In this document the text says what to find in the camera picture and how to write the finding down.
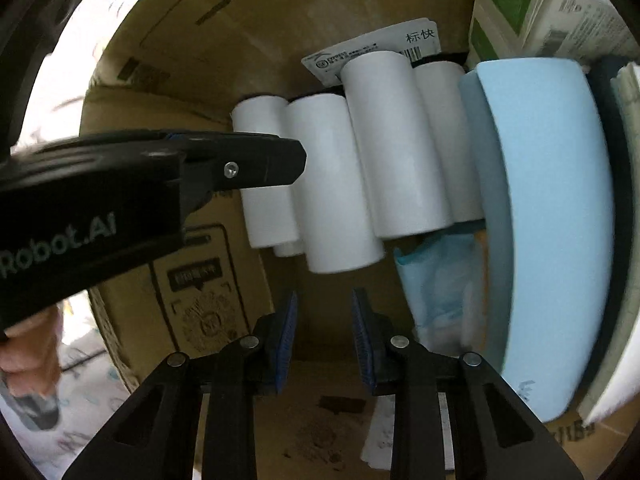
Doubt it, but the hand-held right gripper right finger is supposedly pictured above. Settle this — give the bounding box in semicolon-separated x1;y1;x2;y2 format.
351;287;581;480

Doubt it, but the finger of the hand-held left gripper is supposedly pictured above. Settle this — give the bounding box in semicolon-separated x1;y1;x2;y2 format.
165;130;282;155
181;136;307;219

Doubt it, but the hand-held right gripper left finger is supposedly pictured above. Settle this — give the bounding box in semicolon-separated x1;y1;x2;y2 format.
62;290;300;480

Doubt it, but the white paper roll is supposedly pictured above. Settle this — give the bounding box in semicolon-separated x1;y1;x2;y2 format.
414;61;486;224
341;51;454;240
272;239;306;259
231;97;304;250
284;95;386;275

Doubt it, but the brown cardboard box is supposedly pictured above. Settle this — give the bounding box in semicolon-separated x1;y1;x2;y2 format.
75;0;608;480

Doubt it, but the light blue pencil case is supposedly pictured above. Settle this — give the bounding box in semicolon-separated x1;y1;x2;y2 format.
457;56;617;425

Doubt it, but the person's left hand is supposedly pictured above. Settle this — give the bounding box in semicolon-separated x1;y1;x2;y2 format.
0;306;64;377

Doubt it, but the blue plastic packet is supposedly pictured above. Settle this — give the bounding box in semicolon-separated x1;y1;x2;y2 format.
392;232;488;357

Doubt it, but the white shipping label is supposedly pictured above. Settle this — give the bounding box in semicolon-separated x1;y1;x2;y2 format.
360;400;401;471
301;19;441;87

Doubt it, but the green white cartoon carton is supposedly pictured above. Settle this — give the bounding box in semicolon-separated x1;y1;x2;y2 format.
470;0;633;58

